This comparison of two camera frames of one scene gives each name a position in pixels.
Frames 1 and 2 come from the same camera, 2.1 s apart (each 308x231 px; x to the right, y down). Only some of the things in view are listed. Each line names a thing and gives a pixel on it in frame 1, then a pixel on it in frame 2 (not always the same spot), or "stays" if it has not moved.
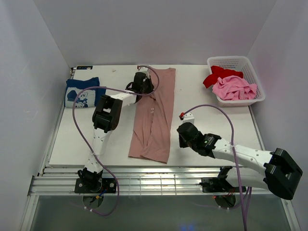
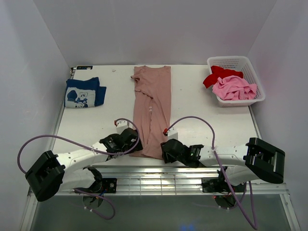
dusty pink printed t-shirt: (151, 134) stays
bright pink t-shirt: (234, 87) stays
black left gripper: (150, 87) to (136, 146)
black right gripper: (182, 144) to (167, 158)
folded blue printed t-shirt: (90, 98) stays
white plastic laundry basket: (241, 63) stays
